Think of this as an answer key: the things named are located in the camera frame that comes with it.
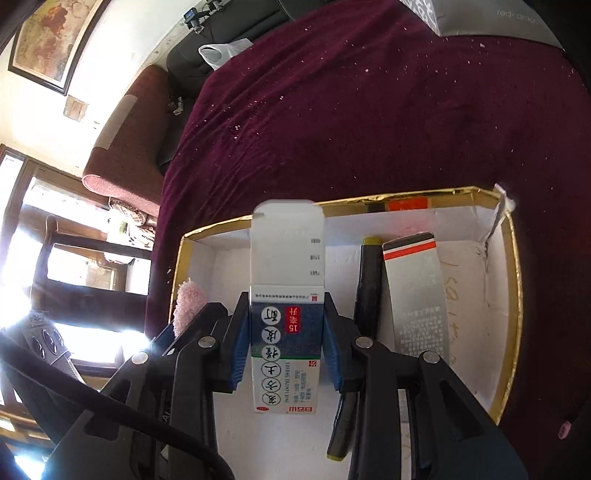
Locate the grey shoe box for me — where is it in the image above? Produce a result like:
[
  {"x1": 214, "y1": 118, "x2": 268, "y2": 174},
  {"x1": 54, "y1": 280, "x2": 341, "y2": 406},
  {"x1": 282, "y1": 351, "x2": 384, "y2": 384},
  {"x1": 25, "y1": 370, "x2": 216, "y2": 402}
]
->
[{"x1": 399, "y1": 0, "x2": 571, "y2": 49}]

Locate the pink fuzzy ball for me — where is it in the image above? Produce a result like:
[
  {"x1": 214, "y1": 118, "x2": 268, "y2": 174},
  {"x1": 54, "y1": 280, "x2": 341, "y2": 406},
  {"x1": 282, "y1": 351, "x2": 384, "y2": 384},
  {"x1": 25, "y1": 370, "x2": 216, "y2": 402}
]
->
[{"x1": 172, "y1": 278, "x2": 206, "y2": 337}]

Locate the white tray box gold rim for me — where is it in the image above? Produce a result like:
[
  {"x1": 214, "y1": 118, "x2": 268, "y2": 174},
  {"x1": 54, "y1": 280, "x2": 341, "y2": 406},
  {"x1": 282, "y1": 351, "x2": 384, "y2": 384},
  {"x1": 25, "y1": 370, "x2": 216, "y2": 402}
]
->
[{"x1": 172, "y1": 186, "x2": 524, "y2": 480}]

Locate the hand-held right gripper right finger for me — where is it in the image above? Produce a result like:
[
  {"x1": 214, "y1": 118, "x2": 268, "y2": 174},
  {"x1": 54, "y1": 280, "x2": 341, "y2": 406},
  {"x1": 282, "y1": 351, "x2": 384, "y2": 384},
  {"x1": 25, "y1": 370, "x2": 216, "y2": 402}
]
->
[{"x1": 322, "y1": 292, "x2": 529, "y2": 480}]

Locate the white lace cloth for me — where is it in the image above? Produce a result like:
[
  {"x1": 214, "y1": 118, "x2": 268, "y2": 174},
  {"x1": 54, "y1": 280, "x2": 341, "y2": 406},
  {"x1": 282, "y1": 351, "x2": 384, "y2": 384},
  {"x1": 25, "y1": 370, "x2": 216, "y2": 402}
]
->
[{"x1": 107, "y1": 196, "x2": 158, "y2": 252}]

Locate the black cable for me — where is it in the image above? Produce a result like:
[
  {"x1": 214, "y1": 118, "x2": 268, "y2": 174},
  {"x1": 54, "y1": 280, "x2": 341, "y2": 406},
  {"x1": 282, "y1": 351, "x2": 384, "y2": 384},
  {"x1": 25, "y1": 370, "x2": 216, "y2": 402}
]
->
[{"x1": 0, "y1": 330, "x2": 236, "y2": 480}]

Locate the silver box red label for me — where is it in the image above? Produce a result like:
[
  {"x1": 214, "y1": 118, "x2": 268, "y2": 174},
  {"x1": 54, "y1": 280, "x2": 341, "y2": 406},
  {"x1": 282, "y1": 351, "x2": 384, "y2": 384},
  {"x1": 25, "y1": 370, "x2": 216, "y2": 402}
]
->
[{"x1": 381, "y1": 233, "x2": 451, "y2": 365}]

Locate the burgundy blanket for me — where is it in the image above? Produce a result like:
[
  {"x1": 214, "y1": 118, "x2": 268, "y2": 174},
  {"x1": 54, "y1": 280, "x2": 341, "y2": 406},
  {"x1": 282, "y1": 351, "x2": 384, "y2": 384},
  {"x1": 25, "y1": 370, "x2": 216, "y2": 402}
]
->
[{"x1": 145, "y1": 0, "x2": 591, "y2": 480}]

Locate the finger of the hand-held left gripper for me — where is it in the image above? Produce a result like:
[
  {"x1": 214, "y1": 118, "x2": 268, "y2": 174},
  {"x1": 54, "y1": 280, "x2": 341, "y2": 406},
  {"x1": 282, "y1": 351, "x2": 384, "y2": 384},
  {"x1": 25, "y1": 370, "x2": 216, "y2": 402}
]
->
[{"x1": 150, "y1": 302, "x2": 228, "y2": 354}]

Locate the blue white medicine box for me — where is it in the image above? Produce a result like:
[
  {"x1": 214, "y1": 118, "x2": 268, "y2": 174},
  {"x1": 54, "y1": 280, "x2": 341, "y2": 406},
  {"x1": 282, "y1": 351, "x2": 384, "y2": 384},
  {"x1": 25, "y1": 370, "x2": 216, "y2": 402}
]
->
[{"x1": 249, "y1": 199, "x2": 326, "y2": 415}]

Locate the white plastic bag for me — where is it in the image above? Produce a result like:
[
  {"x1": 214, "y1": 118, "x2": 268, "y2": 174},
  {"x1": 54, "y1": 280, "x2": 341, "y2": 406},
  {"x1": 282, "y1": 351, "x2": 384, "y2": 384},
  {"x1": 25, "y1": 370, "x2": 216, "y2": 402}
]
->
[{"x1": 198, "y1": 39, "x2": 253, "y2": 71}]

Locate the framed wall picture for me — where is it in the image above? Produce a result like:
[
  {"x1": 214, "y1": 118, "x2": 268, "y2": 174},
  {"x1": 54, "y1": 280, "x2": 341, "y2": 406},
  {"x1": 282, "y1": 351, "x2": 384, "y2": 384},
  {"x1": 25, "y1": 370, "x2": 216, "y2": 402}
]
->
[{"x1": 8, "y1": 0, "x2": 112, "y2": 96}]

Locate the black marker yellow cap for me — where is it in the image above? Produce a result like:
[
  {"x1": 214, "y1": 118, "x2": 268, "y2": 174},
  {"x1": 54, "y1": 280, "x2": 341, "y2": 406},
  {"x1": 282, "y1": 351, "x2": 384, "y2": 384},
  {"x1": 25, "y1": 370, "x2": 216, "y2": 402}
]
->
[{"x1": 326, "y1": 236, "x2": 384, "y2": 461}]

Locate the wooden window frame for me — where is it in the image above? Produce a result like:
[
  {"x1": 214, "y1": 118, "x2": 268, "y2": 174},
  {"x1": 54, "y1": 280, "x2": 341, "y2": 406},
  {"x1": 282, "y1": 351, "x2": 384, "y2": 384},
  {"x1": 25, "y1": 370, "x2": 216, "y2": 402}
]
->
[{"x1": 0, "y1": 143, "x2": 155, "y2": 416}]

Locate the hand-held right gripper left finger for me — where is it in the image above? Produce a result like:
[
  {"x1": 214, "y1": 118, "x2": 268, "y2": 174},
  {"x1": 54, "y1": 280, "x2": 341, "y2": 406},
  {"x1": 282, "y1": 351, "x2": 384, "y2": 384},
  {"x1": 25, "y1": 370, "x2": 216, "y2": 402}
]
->
[{"x1": 44, "y1": 292, "x2": 254, "y2": 480}]

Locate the dark wooden chair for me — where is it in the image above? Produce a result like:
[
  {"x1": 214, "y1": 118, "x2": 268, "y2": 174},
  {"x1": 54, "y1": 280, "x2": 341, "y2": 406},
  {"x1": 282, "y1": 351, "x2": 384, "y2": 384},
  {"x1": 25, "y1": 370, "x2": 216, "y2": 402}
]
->
[{"x1": 31, "y1": 215, "x2": 153, "y2": 335}]

